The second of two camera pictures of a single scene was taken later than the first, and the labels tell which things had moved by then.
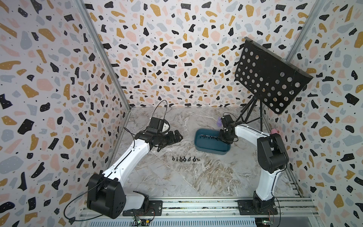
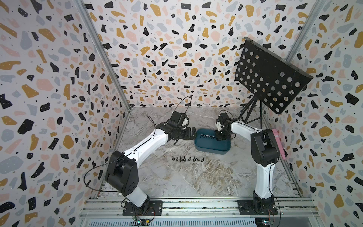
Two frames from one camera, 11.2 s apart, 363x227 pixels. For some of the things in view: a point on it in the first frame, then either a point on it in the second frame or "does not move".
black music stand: x=272 y=81 does not move
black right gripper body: x=223 y=136 to x=220 y=135
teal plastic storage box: x=210 y=145 does not move
